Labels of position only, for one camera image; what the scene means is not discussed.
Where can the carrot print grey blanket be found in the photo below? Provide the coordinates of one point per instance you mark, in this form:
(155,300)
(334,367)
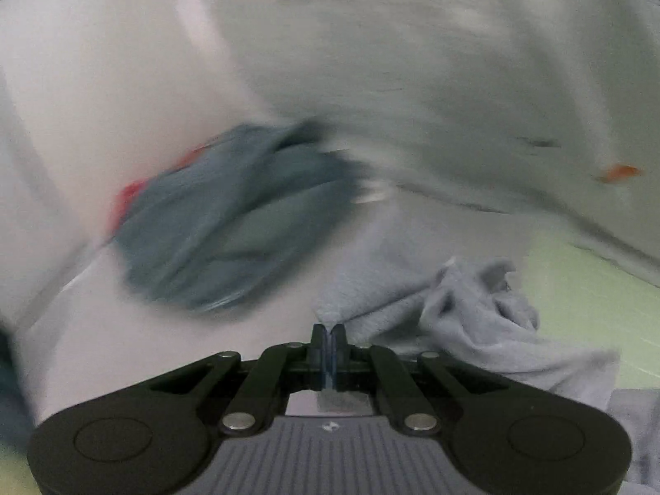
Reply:
(438,87)

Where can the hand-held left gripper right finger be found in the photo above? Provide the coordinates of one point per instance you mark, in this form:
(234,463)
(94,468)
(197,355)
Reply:
(336,358)

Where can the green grid cutting mat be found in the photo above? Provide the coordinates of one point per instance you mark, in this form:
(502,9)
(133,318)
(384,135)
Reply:
(577,294)

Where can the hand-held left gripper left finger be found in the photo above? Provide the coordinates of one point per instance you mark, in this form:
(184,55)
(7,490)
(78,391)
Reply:
(323,358)

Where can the dark blue-grey garment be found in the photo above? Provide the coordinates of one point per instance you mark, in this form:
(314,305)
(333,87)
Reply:
(232,216)

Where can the light grey fleece garment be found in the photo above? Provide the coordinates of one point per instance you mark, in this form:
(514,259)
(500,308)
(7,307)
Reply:
(464,319)

